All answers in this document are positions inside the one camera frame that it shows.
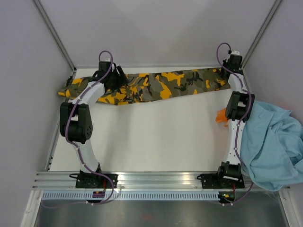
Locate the camouflage trousers yellow green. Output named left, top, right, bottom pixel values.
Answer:
left=58, top=68, right=232, bottom=106

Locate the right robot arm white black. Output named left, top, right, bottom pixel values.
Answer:
left=216, top=51, right=255, bottom=189

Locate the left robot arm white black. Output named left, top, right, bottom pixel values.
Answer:
left=60, top=61, right=128, bottom=189

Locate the orange garment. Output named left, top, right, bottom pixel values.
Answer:
left=215, top=108, right=229, bottom=127

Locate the light blue garment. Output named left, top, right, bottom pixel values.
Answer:
left=240, top=101, right=303, bottom=192

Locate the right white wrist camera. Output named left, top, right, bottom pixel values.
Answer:
left=231, top=50, right=240, bottom=55

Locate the right aluminium frame post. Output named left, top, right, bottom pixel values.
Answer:
left=241, top=0, right=283, bottom=68

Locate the aluminium frame post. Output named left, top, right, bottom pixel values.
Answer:
left=31, top=0, right=76, bottom=72
left=241, top=0, right=283, bottom=68

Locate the left aluminium frame post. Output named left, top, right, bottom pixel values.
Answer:
left=31, top=0, right=76, bottom=72

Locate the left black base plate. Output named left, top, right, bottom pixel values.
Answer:
left=75, top=172, right=118, bottom=189

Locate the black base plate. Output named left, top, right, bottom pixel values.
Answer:
left=75, top=172, right=118, bottom=189
left=196, top=174, right=245, bottom=189

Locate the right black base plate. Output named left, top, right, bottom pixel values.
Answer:
left=196, top=174, right=245, bottom=189

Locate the aluminium mounting rail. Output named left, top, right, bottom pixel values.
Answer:
left=33, top=172, right=291, bottom=191

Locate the white slotted cable duct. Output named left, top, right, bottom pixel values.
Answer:
left=42, top=191, right=219, bottom=201

